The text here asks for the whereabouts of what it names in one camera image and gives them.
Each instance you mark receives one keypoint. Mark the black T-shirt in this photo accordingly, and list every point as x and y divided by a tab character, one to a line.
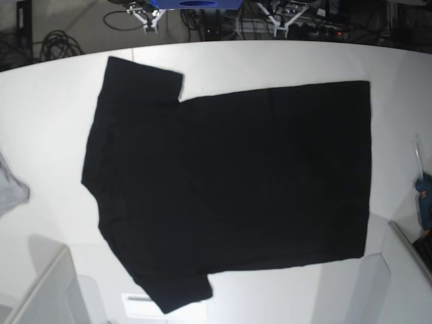
254	180

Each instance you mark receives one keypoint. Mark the blue box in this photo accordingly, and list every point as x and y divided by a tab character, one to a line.
197	4

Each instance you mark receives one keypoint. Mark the blue glue gun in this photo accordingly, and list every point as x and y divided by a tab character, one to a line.
423	187

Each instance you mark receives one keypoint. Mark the black keyboard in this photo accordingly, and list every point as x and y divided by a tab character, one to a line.
424	249

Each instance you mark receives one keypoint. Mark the black power strip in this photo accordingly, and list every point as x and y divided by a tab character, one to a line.
306	30

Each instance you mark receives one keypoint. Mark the grey cloth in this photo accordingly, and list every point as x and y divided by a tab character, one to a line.
13	191

